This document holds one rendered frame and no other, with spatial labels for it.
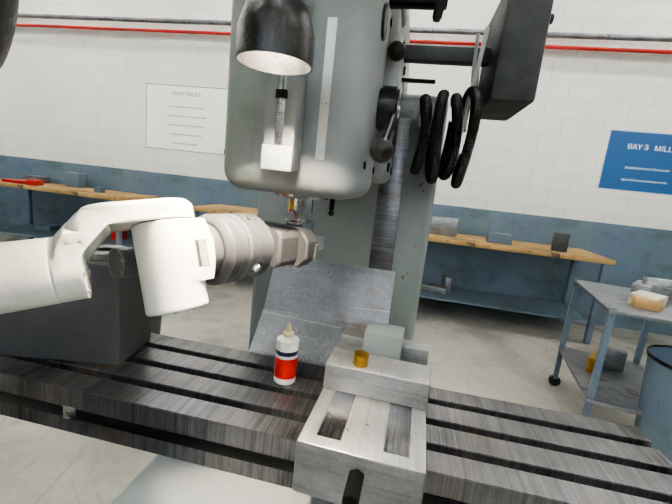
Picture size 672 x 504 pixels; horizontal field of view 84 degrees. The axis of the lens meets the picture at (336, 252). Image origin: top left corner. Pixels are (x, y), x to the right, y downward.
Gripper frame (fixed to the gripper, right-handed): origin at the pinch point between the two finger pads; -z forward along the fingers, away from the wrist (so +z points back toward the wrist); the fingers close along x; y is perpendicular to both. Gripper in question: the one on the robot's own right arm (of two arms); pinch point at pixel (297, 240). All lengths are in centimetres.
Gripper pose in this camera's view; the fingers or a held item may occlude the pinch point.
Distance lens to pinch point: 60.9
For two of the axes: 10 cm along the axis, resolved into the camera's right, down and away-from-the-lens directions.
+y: -1.1, 9.8, 1.7
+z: -5.3, 0.9, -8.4
